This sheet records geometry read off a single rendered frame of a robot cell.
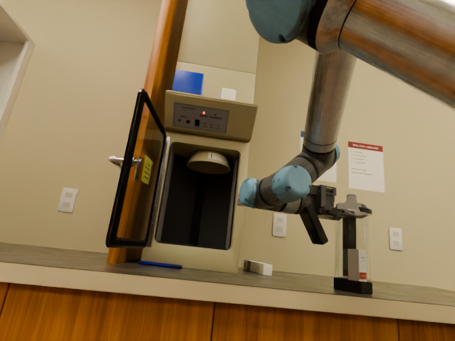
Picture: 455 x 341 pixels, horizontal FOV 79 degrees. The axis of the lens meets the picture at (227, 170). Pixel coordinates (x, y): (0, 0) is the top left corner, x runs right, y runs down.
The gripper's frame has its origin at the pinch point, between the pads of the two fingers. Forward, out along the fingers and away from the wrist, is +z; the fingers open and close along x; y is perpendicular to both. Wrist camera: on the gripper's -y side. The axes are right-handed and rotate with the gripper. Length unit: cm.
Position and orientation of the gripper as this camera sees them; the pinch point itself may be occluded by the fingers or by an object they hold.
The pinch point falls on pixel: (351, 218)
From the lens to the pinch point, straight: 90.5
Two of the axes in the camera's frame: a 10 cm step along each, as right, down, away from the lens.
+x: -3.7, 2.2, 9.0
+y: 1.0, -9.6, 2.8
